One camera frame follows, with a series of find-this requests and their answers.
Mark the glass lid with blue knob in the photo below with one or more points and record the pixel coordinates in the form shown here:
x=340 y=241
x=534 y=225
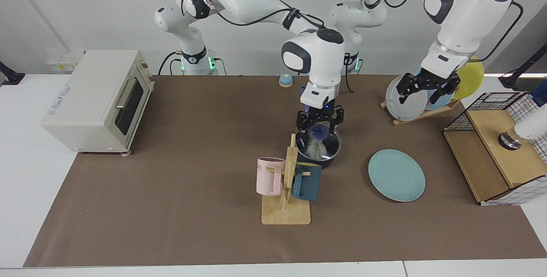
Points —
x=333 y=146

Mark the white vermicelli bundle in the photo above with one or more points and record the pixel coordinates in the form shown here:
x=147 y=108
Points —
x=315 y=149

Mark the light blue plate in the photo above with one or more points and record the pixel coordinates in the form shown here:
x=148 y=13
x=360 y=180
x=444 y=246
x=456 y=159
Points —
x=433 y=105

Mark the pale grey plate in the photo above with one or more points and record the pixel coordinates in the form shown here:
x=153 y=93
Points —
x=410 y=108

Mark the wooden plate rack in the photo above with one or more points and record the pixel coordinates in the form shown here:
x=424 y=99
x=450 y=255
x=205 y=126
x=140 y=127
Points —
x=427 y=114

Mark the yellow plate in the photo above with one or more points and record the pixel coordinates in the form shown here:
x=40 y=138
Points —
x=470 y=80

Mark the teal plate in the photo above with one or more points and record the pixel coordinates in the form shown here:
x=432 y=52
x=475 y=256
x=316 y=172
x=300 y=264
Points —
x=397 y=176

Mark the small blue round thing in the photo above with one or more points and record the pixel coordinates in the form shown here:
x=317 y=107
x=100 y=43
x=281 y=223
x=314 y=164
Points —
x=285 y=81

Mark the dark teal cup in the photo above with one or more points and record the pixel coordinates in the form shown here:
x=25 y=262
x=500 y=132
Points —
x=308 y=183

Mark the pink cup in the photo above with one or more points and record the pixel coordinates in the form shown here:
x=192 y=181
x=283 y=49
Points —
x=269 y=178

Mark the black stand foot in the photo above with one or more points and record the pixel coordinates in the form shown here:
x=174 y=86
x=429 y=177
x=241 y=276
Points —
x=513 y=80
x=10 y=76

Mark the wooden cup stand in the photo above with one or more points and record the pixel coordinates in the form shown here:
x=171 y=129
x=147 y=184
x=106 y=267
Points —
x=286 y=215

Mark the brown table cloth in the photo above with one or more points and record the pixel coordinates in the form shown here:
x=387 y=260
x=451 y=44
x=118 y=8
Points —
x=205 y=148

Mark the pale toaster oven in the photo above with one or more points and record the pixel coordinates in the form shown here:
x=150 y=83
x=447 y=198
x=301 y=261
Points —
x=81 y=106

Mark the white wall outlet box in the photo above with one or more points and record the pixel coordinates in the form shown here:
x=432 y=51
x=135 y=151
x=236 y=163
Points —
x=64 y=64

